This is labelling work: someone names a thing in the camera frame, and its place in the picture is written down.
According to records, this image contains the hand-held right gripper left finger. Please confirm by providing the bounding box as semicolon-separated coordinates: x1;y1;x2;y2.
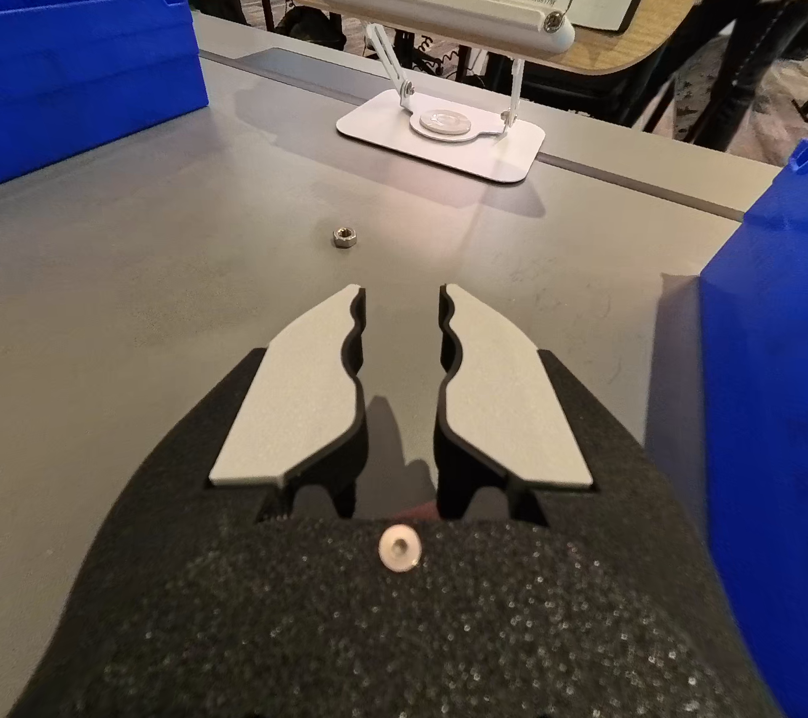
208;282;370;520

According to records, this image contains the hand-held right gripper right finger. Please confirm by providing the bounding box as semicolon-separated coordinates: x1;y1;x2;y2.
436;282;595;520

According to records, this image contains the blue plastic bin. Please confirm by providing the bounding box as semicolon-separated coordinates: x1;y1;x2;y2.
0;0;209;185
699;138;808;718

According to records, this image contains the wooden document stand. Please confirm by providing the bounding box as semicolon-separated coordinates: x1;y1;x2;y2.
262;0;742;184

